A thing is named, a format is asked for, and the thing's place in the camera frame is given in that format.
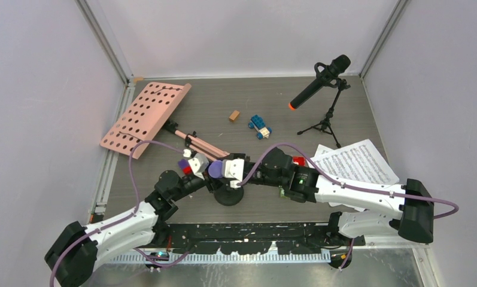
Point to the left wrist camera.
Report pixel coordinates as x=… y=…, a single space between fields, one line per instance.
x=198 y=164

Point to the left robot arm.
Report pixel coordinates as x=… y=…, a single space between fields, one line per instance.
x=81 y=249

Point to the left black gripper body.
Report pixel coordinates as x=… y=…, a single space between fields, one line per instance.
x=208 y=181

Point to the red window toy block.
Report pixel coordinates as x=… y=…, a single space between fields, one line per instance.
x=299 y=161

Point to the orange black microphone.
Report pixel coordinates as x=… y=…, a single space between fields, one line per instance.
x=325 y=76

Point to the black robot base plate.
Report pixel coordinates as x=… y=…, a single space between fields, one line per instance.
x=248 y=238

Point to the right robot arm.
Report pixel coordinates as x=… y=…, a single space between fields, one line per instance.
x=404 y=209

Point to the purple red toy block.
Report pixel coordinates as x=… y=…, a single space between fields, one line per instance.
x=185 y=167

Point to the black round base mic stand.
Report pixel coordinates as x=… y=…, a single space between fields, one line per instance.
x=225 y=195

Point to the green monster face block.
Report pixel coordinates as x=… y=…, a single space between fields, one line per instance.
x=282 y=193

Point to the pink music stand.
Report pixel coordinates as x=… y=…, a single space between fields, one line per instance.
x=147 y=115

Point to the sheet music page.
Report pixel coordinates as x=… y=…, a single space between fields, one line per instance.
x=360 y=161
x=321 y=149

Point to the black tripod mic stand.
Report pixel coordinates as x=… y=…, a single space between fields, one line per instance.
x=324 y=126

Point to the brown wooden block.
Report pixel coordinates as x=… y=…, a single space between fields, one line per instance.
x=234 y=116

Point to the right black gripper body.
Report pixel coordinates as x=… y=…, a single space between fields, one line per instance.
x=239 y=155

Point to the blue white toy car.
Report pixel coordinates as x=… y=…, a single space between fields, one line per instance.
x=257 y=123

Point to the purple microphone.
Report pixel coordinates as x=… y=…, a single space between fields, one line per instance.
x=215 y=169

